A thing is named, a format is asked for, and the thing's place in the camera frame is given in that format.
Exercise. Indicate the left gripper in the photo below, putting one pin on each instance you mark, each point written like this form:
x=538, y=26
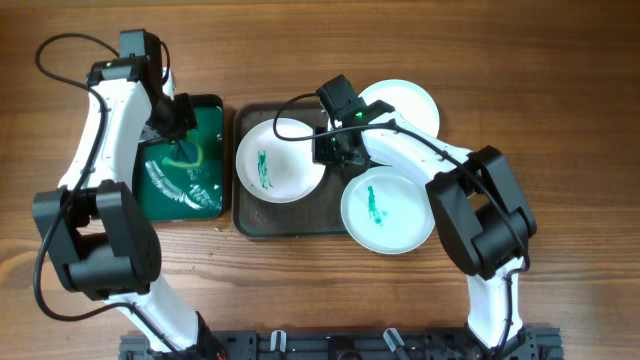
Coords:
x=184, y=121

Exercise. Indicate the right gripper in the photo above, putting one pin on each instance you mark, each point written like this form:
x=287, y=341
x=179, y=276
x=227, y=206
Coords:
x=320, y=152

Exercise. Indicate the green yellow sponge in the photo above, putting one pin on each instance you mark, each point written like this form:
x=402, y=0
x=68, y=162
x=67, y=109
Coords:
x=183, y=154

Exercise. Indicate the white plate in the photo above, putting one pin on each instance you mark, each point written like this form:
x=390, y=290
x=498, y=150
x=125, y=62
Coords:
x=274, y=170
x=347, y=109

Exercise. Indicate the pale blue plate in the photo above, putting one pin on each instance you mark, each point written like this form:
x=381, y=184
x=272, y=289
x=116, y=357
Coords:
x=385, y=212

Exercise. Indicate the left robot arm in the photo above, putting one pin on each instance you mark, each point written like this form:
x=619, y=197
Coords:
x=99, y=251

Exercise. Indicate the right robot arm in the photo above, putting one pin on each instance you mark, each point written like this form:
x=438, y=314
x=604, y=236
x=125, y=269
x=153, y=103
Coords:
x=482, y=217

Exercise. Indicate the black tray with green water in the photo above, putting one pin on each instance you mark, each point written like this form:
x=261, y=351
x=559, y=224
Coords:
x=184, y=180

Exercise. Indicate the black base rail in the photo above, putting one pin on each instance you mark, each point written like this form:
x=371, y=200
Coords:
x=531, y=343

